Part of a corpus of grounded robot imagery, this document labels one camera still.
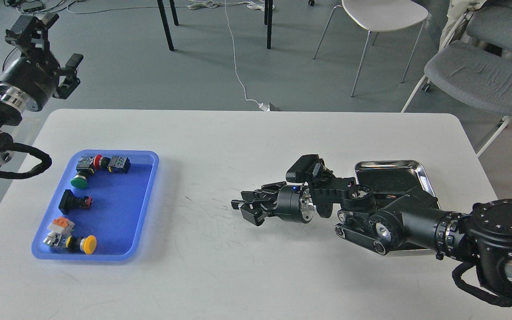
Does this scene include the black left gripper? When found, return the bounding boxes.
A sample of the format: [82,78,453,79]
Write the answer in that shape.
[0,12,84,112]

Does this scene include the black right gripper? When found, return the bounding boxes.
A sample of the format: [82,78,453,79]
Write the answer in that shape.
[231,182,315,226]

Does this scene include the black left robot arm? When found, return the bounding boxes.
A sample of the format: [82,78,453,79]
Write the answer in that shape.
[0,13,83,180]

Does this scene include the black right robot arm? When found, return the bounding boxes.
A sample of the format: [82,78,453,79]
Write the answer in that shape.
[231,154,512,307]

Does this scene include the black power strip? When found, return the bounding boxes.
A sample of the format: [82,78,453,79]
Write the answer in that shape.
[3,0,45,13]

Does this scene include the black table leg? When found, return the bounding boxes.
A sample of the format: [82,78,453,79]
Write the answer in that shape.
[264,0,274,49]
[157,0,175,52]
[169,0,179,26]

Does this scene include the grey black contact block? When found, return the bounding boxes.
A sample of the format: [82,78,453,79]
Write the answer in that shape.
[106,156,131,174]

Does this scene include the silver metal tray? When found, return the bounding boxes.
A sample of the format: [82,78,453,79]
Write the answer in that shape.
[354,160,446,251]

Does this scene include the blue plastic tray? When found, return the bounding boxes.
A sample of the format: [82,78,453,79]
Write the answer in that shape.
[31,149,159,262]

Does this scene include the orange white contact block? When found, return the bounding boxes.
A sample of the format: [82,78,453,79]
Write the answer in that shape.
[48,216,75,236]

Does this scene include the white chair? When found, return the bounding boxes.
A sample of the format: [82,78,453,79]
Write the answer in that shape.
[313,0,429,97]

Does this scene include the grey cushioned chair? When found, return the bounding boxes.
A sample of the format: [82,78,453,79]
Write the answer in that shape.
[440,0,512,52]
[401,40,512,156]

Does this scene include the black floor cable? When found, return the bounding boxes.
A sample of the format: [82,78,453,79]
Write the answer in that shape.
[0,13,37,72]

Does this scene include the white floor cable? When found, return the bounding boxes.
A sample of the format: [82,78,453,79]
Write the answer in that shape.
[67,0,280,112]

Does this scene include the red push button switch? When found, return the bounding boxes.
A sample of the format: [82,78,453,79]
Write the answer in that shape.
[76,154,111,171]

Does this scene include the green push button switch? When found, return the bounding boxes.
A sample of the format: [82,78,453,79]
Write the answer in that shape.
[70,171,89,190]

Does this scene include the black selector switch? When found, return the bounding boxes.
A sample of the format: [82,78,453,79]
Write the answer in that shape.
[58,190,93,215]

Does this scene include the yellow push button switch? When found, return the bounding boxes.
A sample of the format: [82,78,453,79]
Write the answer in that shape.
[43,234,97,255]

